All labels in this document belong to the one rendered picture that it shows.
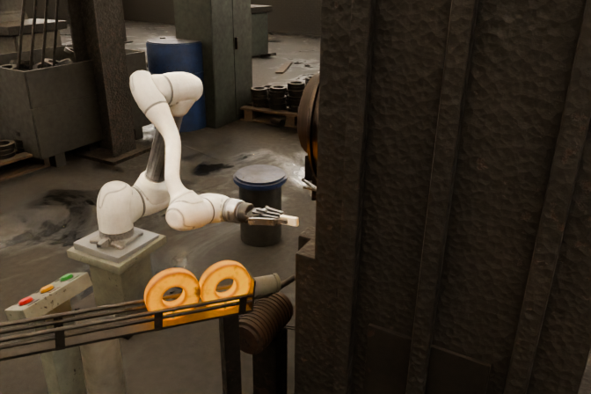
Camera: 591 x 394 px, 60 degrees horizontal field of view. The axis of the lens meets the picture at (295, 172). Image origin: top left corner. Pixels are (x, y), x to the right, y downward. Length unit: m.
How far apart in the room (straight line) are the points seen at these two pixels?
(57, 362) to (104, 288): 0.75
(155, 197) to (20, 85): 2.22
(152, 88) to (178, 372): 1.18
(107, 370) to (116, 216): 0.81
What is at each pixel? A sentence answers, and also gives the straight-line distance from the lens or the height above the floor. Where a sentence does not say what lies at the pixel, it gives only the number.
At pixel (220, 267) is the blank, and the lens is 1.50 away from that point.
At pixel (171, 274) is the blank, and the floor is 0.79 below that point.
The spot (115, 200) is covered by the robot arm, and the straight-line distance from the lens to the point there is 2.43.
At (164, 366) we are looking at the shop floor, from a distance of 2.39.
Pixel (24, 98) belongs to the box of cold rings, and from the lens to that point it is 4.51.
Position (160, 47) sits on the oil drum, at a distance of 5.18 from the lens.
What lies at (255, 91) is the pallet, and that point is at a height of 0.33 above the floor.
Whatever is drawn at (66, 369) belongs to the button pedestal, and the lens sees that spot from 2.03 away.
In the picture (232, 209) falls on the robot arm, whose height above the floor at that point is 0.75.
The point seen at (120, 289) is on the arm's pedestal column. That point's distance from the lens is 2.58.
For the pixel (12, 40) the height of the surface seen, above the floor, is 0.78.
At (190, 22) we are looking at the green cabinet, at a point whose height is 1.05.
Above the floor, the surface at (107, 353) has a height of 0.42.
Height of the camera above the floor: 1.58
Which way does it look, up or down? 22 degrees down
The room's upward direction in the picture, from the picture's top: 1 degrees clockwise
